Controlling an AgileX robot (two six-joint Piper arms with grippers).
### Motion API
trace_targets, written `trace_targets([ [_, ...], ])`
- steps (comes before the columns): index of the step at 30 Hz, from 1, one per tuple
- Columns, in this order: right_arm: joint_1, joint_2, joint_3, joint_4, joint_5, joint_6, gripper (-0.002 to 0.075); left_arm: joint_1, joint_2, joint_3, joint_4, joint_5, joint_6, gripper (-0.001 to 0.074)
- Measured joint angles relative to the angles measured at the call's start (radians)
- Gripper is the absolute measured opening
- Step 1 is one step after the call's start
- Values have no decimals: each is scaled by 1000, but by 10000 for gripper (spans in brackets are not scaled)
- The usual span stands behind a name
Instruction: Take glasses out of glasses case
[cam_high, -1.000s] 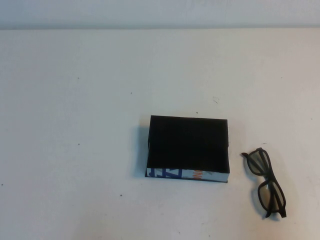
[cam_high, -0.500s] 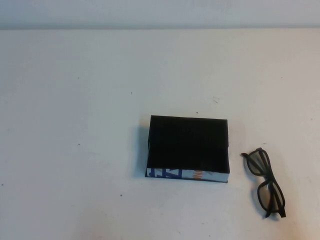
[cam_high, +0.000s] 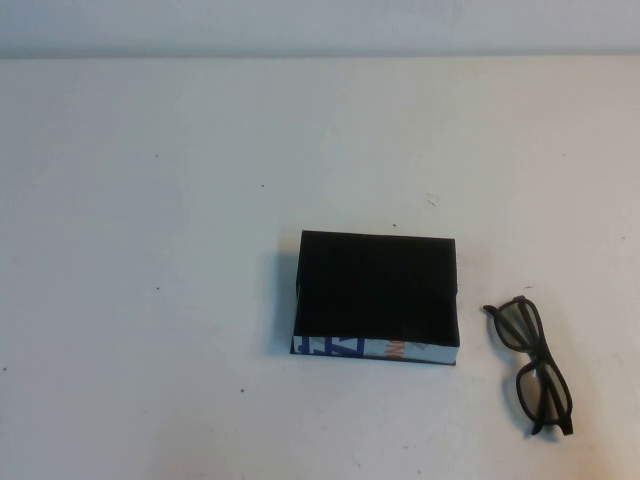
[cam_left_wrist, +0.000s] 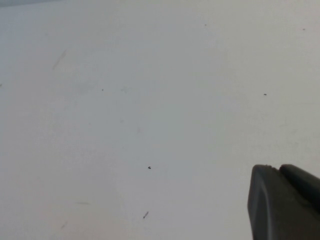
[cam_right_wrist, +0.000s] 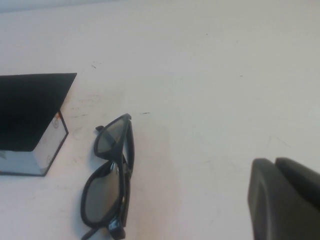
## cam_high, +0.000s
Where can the black printed glasses case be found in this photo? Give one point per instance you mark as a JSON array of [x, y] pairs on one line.
[[375, 280]]

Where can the black framed glasses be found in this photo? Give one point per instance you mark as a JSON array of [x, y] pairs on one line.
[[515, 330]]

